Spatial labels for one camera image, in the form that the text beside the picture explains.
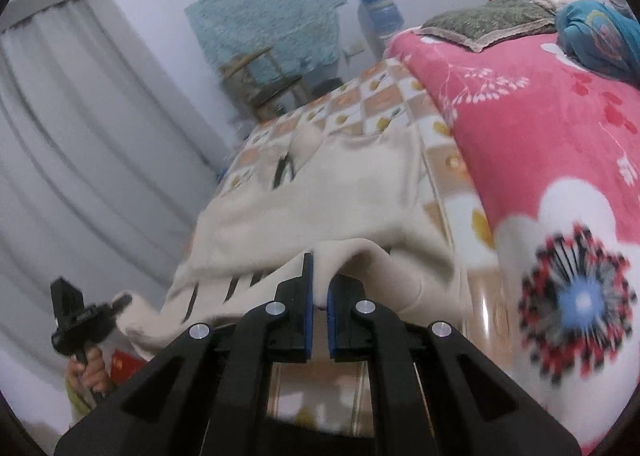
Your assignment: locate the yellow-green cloth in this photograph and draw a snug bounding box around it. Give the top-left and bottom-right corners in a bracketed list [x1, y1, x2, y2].
[67, 376, 101, 423]

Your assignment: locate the white water dispenser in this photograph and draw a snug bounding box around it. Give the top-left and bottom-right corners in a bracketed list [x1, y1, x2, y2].
[357, 10, 401, 61]

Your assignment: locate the checkered fruit print table cover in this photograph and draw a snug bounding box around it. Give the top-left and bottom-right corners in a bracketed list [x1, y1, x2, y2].
[215, 58, 501, 437]

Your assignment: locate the person's left hand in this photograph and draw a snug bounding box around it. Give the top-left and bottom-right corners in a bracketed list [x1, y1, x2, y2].
[66, 347, 114, 398]

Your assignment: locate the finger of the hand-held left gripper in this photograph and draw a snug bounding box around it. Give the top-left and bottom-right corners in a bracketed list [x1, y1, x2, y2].
[107, 292, 134, 317]

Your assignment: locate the blue printed blanket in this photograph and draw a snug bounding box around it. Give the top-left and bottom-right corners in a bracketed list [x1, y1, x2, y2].
[555, 0, 640, 86]

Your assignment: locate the white curtain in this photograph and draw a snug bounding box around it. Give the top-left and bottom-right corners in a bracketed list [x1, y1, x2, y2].
[0, 0, 236, 377]

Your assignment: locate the blue water bottle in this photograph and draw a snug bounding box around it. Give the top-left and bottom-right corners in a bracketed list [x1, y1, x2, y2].
[357, 0, 404, 34]

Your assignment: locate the pink floral blanket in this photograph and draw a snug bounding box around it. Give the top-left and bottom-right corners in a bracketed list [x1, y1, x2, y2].
[382, 28, 640, 452]

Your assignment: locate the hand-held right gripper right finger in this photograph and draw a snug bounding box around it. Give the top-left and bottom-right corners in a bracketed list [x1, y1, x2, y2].
[326, 273, 582, 456]

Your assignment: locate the green patterned pillow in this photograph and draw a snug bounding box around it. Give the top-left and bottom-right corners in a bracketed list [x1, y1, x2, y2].
[417, 0, 558, 54]

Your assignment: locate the teal patterned hanging cloth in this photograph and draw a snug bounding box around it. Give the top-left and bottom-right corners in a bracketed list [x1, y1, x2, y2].
[185, 0, 348, 81]

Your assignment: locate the cream zip jacket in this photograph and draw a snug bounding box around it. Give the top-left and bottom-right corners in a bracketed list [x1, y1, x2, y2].
[122, 128, 473, 362]

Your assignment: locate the wooden chair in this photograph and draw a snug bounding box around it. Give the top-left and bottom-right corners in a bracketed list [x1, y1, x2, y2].
[217, 48, 311, 121]

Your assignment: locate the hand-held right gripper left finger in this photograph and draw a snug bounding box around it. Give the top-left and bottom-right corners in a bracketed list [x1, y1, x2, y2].
[54, 252, 315, 456]

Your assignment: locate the red packet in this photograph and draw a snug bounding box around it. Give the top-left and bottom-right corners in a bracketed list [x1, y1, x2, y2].
[111, 350, 151, 387]

